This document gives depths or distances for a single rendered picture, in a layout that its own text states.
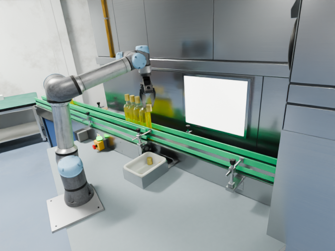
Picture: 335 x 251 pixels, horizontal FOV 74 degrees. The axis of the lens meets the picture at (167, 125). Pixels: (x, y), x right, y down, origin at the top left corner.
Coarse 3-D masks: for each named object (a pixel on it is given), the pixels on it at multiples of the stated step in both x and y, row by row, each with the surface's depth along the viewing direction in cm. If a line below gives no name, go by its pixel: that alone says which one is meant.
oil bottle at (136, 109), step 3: (135, 108) 156; (138, 108) 155; (135, 111) 157; (138, 111) 155; (135, 114) 158; (138, 114) 156; (135, 117) 159; (138, 117) 157; (135, 120) 160; (138, 120) 158; (138, 123) 159
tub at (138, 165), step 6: (144, 156) 145; (150, 156) 147; (156, 156) 143; (162, 156) 141; (132, 162) 138; (138, 162) 142; (144, 162) 146; (156, 162) 145; (162, 162) 135; (126, 168) 131; (132, 168) 139; (138, 168) 142; (144, 168) 142; (150, 168) 142; (138, 174) 125; (144, 174) 125
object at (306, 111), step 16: (304, 0) 59; (320, 0) 57; (304, 16) 60; (320, 16) 58; (304, 32) 62; (320, 32) 59; (304, 48) 63; (320, 48) 60; (304, 64) 64; (320, 64) 62; (304, 80) 66; (320, 80) 63; (288, 96) 70; (304, 96) 67; (320, 96) 64; (288, 112) 72; (304, 112) 69; (320, 112) 66; (288, 128) 73; (304, 128) 70; (320, 128) 67
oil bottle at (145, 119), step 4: (144, 108) 152; (140, 112) 154; (144, 112) 151; (148, 112) 153; (140, 116) 155; (144, 116) 152; (148, 116) 154; (144, 120) 154; (148, 120) 155; (144, 124) 155; (148, 124) 156
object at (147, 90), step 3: (144, 78) 132; (147, 78) 132; (144, 81) 130; (147, 81) 130; (150, 81) 130; (144, 84) 129; (147, 84) 129; (150, 84) 129; (144, 87) 128; (147, 87) 127; (150, 87) 127; (147, 90) 126; (150, 90) 126; (147, 93) 128
